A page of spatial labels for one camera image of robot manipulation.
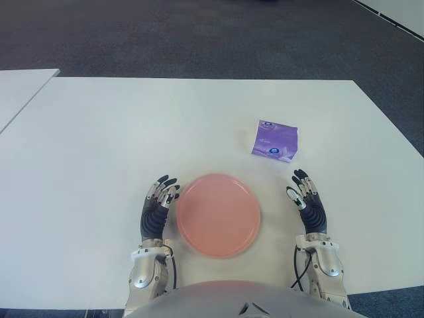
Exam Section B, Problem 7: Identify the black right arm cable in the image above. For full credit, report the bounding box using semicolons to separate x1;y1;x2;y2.
290;246;315;291

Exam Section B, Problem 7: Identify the round pink plate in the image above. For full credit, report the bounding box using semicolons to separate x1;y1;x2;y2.
175;172;262;260

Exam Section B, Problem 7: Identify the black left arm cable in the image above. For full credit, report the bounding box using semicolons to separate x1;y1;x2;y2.
164;251;178;291

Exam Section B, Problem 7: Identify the grey robot torso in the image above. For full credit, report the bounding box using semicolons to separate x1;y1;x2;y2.
124;280;365;318

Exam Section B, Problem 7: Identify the white side table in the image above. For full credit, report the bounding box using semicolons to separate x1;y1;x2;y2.
0;68;60;133

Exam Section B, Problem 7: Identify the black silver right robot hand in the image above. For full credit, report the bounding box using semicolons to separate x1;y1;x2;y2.
286;168;329;237

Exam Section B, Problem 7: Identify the purple tissue paper pack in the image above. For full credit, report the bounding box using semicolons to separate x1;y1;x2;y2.
250;119;300;163

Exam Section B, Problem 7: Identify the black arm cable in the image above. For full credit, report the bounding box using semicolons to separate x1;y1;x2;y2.
290;246;315;291
164;251;178;291

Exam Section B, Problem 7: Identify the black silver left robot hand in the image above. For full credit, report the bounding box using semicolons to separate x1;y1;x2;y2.
140;174;182;241

